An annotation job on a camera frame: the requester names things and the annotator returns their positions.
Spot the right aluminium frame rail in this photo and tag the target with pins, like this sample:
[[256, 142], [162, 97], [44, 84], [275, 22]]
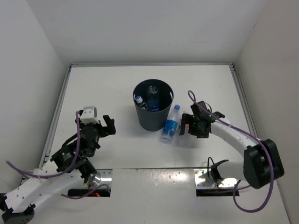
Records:
[[243, 100]]

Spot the short blue label bottle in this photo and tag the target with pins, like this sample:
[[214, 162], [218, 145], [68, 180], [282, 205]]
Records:
[[153, 98]]

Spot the left aluminium frame rail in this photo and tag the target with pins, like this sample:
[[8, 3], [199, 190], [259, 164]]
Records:
[[53, 126]]

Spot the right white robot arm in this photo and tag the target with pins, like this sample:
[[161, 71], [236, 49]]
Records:
[[261, 161]]

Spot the metal base plate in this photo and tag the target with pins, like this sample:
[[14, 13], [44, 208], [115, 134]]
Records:
[[203, 182], [102, 177]]

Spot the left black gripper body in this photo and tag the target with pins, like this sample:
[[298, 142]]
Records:
[[92, 152]]

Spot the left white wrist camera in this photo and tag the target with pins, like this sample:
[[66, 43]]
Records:
[[88, 115]]

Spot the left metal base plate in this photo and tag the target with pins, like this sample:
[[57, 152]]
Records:
[[102, 177]]

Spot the tall blue cap bottle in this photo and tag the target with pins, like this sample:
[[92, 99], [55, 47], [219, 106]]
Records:
[[171, 125]]

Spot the clear crushed plastic bottle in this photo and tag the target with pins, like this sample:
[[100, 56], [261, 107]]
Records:
[[141, 103]]

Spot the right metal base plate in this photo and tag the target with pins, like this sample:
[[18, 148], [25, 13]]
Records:
[[203, 182]]

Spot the dark grey plastic bin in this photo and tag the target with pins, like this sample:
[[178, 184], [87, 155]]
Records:
[[154, 121]]

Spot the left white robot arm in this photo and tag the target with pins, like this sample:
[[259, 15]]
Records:
[[66, 169]]

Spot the orange white label bottle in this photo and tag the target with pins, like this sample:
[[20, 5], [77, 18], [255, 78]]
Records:
[[184, 140]]

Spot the aluminium frame rail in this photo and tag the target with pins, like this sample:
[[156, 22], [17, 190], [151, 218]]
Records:
[[243, 100], [53, 126]]

